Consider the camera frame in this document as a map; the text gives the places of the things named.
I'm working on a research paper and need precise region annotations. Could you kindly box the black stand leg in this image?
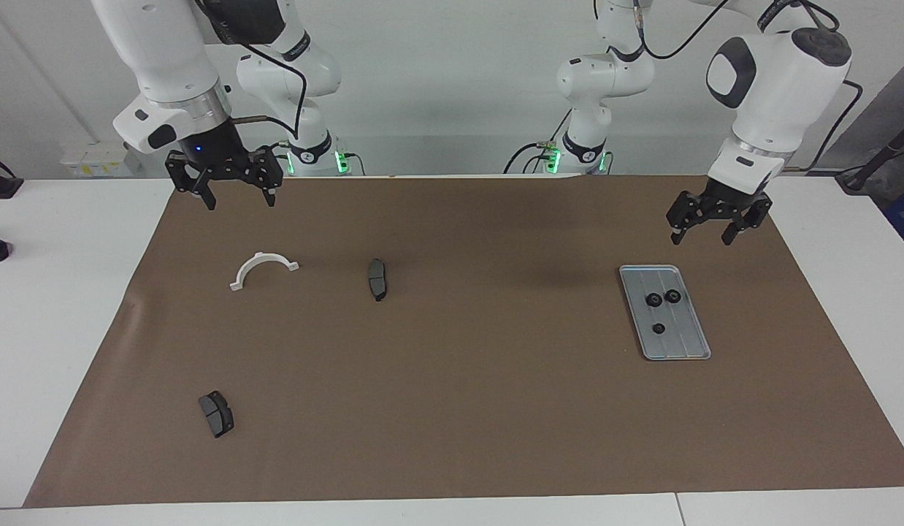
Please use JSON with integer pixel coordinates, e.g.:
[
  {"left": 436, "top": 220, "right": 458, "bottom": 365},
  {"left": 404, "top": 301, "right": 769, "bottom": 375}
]
[{"left": 835, "top": 121, "right": 904, "bottom": 194}]

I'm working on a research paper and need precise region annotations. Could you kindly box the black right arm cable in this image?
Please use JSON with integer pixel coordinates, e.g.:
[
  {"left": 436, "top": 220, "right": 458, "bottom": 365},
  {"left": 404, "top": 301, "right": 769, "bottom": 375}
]
[{"left": 196, "top": 0, "right": 308, "bottom": 141}]

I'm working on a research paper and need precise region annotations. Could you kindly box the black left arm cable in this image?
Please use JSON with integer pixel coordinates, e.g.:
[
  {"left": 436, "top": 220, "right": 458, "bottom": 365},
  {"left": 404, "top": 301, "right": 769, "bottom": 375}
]
[{"left": 631, "top": 0, "right": 864, "bottom": 175}]

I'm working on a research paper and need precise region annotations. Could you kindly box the white curved plastic bracket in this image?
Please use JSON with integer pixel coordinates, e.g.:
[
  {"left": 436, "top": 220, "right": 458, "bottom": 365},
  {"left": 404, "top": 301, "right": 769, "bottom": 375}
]
[{"left": 229, "top": 251, "right": 300, "bottom": 292}]

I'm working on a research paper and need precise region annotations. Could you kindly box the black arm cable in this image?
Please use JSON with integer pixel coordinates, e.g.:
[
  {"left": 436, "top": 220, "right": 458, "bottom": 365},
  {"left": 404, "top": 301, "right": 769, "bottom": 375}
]
[
  {"left": 631, "top": 0, "right": 864, "bottom": 175},
  {"left": 196, "top": 0, "right": 308, "bottom": 141}
]

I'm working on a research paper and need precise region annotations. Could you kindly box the brown paper mat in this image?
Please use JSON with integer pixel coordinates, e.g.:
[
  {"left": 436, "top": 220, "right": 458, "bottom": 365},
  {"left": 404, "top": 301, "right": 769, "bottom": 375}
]
[{"left": 23, "top": 174, "right": 904, "bottom": 508}]

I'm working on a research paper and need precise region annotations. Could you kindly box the black base cable bundle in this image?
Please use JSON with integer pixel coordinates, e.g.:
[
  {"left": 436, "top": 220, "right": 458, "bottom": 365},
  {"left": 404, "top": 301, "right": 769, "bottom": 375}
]
[{"left": 503, "top": 110, "right": 573, "bottom": 175}]

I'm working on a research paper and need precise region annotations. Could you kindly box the silver metal tray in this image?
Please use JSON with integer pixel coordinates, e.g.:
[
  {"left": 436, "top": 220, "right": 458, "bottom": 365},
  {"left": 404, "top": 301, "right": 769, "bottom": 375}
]
[{"left": 618, "top": 264, "right": 713, "bottom": 362}]

